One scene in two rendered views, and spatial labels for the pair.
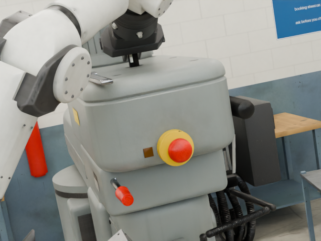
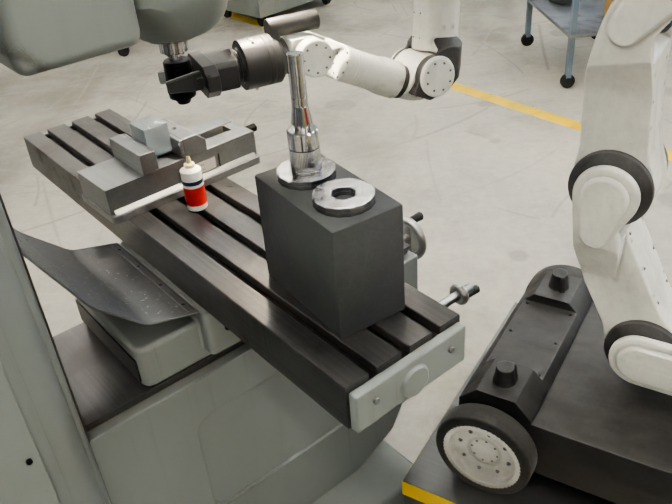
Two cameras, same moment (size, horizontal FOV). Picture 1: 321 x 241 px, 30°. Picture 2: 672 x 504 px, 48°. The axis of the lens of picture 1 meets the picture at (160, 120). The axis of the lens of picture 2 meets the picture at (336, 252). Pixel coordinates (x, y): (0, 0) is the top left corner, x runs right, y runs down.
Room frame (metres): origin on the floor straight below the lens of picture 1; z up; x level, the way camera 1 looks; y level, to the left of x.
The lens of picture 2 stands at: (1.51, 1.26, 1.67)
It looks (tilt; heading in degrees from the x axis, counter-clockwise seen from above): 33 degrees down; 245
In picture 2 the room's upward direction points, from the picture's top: 5 degrees counter-clockwise
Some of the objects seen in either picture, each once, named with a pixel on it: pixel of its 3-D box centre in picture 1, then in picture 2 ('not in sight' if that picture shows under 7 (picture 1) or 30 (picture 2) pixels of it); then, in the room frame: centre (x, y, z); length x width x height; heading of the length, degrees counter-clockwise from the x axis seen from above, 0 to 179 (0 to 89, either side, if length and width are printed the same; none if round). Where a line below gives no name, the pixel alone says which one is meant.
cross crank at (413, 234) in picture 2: not in sight; (398, 243); (0.72, -0.08, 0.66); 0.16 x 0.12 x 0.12; 13
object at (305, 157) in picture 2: not in sight; (304, 151); (1.12, 0.33, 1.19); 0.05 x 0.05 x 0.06
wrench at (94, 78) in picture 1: (94, 78); not in sight; (1.03, 0.10, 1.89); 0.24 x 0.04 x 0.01; 14
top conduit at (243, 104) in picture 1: (204, 99); not in sight; (1.27, -0.10, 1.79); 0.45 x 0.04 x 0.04; 13
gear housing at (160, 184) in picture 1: (147, 162); not in sight; (1.25, 0.04, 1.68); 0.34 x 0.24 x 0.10; 13
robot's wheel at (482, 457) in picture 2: not in sight; (485, 449); (0.84, 0.45, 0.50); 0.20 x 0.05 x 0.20; 122
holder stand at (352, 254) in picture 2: not in sight; (329, 238); (1.11, 0.38, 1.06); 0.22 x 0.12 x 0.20; 96
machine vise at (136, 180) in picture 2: not in sight; (169, 156); (1.22, -0.14, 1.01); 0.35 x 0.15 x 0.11; 14
